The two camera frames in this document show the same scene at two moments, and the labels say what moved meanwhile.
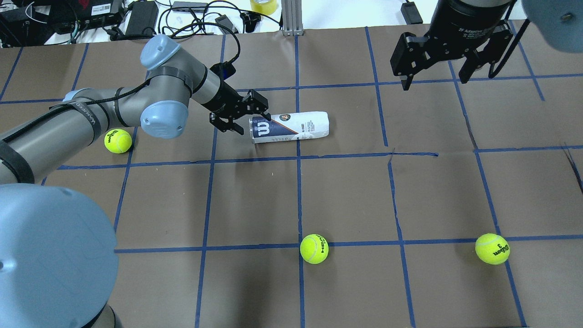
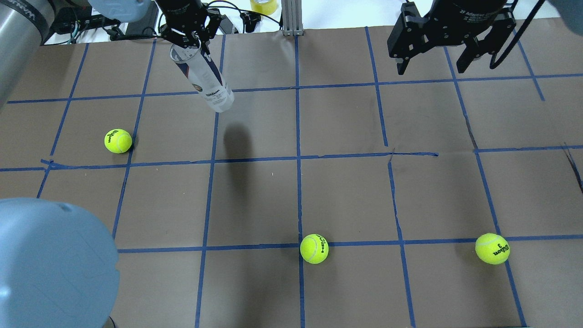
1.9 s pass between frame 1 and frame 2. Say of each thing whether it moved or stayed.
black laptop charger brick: stayed
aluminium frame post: stayed
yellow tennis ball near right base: stayed
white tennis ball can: moved
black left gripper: moved
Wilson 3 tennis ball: stayed
